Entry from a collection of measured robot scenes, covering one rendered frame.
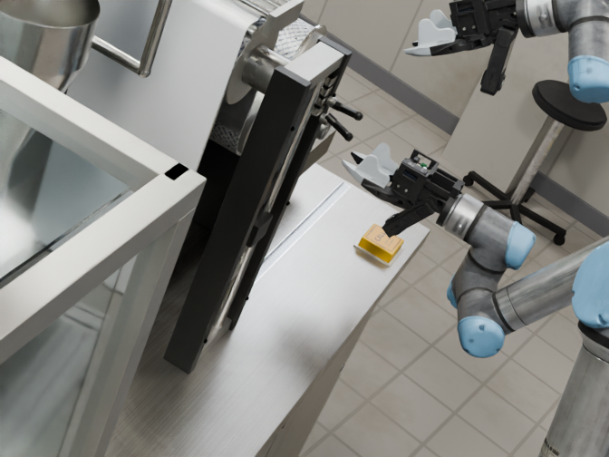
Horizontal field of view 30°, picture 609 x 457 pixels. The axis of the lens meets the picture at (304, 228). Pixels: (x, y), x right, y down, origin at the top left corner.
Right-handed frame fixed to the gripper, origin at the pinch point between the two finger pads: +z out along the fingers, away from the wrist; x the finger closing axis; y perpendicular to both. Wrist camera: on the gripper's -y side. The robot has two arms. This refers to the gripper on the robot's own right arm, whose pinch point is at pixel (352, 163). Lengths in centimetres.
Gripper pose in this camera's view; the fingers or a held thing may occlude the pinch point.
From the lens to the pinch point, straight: 206.9
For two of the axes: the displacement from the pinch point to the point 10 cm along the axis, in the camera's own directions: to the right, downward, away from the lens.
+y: 3.4, -7.6, -5.5
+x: -4.1, 4.1, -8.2
